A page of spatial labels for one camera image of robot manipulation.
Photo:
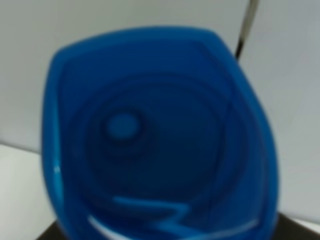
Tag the white shampoo bottle blue cap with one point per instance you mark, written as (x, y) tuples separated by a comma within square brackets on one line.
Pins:
[(154, 133)]

